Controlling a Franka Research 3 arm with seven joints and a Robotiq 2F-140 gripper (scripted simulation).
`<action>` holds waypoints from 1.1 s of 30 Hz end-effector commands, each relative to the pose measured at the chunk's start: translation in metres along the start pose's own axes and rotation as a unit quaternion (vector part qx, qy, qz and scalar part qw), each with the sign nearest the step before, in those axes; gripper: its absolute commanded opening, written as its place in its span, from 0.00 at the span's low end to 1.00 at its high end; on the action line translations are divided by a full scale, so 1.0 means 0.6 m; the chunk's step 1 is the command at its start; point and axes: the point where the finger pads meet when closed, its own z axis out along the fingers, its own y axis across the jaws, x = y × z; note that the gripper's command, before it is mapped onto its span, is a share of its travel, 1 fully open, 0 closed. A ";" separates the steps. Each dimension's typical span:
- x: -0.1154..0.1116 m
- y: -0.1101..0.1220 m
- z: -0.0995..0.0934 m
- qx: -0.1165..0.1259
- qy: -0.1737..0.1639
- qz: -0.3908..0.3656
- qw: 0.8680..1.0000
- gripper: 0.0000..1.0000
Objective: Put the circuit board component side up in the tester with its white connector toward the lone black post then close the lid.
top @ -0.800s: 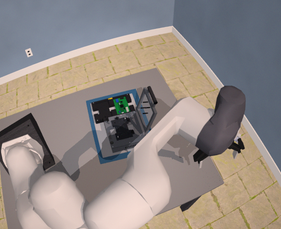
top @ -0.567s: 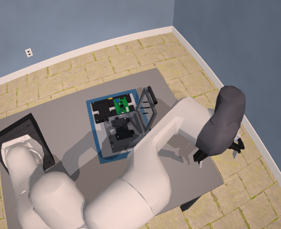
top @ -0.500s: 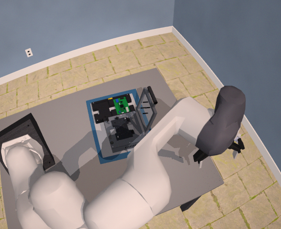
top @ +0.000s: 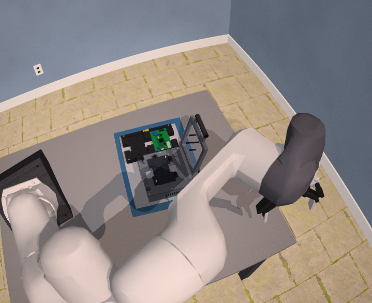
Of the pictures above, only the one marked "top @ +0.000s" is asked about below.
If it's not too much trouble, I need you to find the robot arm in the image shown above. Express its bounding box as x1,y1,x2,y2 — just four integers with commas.
1,113,325,303

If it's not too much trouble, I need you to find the green circuit board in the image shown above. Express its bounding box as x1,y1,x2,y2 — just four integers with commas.
150,128,173,151

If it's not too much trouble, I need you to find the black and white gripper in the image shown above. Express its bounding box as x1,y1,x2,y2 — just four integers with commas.
256,181,324,223

